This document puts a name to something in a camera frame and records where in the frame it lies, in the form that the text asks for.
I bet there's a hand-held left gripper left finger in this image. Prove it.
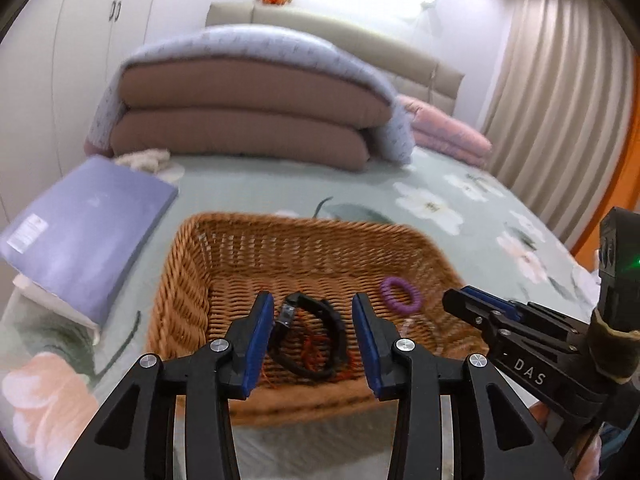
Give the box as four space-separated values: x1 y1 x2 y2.
52 291 275 480

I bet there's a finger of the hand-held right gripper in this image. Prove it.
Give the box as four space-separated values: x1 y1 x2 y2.
442 289 581 356
460 286 588 333

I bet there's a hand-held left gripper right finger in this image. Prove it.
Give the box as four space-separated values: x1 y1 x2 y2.
351 292 573 480

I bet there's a black bracelet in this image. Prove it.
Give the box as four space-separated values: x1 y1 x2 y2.
267 292 349 382

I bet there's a purple spiral hair ring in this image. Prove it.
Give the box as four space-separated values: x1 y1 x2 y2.
380 276 425 317

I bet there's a red string bracelet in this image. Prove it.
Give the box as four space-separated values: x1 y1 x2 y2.
262 327 357 391

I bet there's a brown wicker basket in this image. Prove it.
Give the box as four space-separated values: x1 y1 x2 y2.
146 212 493 428

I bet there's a person's right hand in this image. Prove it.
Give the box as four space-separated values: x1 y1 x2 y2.
529 400 608 463

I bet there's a green floral bedspread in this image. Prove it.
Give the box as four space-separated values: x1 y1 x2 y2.
0 145 606 480

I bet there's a folded pink blanket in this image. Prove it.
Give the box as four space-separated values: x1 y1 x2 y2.
395 94 493 168

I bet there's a beige curtain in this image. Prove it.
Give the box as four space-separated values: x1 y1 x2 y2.
482 0 636 256

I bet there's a white book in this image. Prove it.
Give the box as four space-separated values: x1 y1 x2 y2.
11 272 103 346

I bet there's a blue book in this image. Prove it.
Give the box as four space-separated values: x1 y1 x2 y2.
0 155 180 333

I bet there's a folded brown quilt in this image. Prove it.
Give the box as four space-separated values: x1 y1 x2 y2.
85 25 416 173

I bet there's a cream fluffy cloth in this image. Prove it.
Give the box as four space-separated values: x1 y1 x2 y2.
112 149 172 173

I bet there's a beige bed headboard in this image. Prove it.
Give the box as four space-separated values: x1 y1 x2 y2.
206 1 466 121

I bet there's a white wardrobe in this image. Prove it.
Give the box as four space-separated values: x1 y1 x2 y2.
0 0 168 231

